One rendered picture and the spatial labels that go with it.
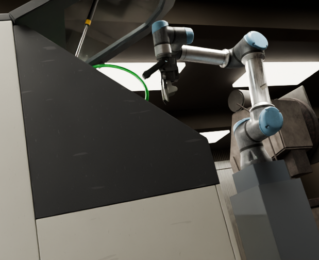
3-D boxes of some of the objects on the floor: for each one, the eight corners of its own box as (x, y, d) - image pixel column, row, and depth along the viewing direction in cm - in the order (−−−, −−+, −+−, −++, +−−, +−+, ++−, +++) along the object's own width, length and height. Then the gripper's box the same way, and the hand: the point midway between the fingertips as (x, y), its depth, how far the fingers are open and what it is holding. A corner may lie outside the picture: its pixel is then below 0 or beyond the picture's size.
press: (250, 285, 473) (200, 106, 549) (318, 263, 519) (264, 101, 595) (322, 283, 362) (248, 60, 439) (401, 257, 408) (321, 59, 485)
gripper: (177, 50, 160) (184, 98, 158) (173, 59, 173) (179, 103, 172) (157, 52, 159) (164, 101, 157) (154, 61, 172) (161, 106, 171)
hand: (165, 100), depth 164 cm, fingers open, 7 cm apart
